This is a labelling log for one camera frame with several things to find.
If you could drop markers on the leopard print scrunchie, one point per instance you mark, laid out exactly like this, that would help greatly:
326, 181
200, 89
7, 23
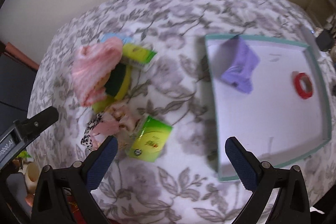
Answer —
89, 133

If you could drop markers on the purple plastic packet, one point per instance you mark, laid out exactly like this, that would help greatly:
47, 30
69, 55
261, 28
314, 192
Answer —
241, 66

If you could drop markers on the white box with teal rim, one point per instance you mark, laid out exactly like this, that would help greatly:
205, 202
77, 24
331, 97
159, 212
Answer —
267, 108

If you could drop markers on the beige vase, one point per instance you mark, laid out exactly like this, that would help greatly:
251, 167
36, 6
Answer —
32, 175

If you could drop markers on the red tape roll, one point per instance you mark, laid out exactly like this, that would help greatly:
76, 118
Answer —
303, 86

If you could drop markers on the grey floral blanket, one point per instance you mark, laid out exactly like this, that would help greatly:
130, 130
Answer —
170, 29

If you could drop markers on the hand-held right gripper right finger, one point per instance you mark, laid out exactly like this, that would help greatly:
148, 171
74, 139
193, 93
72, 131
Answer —
240, 161

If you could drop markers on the pink fabric flower scrunchie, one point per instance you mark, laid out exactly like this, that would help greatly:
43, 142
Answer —
115, 119

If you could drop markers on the small black box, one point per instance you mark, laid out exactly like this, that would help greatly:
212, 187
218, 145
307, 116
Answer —
325, 40

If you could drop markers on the yellow green scouring sponge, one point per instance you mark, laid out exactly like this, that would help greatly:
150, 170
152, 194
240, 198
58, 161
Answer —
118, 85

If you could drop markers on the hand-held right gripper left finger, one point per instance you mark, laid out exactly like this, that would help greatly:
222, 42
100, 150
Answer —
105, 161

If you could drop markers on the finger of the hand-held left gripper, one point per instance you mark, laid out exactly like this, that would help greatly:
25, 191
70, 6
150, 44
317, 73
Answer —
42, 119

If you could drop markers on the blue face mask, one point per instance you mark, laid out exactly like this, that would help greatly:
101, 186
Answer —
111, 37

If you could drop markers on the green tissue pack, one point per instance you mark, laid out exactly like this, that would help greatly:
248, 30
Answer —
139, 56
149, 138

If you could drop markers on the pink white knitted cloth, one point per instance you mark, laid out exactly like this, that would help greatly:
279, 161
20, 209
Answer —
92, 69

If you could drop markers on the dark cabinet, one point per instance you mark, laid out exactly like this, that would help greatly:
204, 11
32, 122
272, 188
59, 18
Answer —
13, 82

